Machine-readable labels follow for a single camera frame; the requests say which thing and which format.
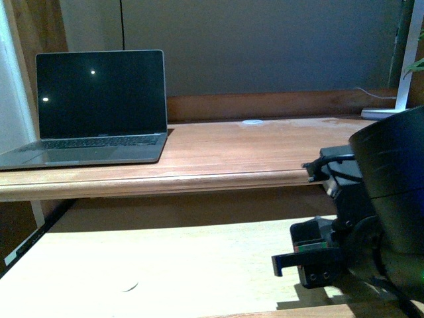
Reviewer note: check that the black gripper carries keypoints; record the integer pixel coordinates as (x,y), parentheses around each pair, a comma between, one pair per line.
(355,231)

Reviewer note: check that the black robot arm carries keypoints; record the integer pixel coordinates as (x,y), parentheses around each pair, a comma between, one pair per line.
(376,183)

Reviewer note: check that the white round desk grommet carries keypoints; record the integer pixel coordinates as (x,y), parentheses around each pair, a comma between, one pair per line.
(252,122)

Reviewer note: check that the wooden pull-out keyboard tray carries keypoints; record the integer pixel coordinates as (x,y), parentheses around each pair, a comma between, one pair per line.
(134,260)

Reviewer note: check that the green plant leaves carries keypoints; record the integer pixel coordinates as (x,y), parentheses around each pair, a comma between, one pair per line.
(417,66)

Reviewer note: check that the white desk lamp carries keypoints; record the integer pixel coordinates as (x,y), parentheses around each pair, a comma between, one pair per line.
(405,52)

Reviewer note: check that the grey open laptop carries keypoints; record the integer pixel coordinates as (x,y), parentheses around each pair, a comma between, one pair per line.
(96,108)

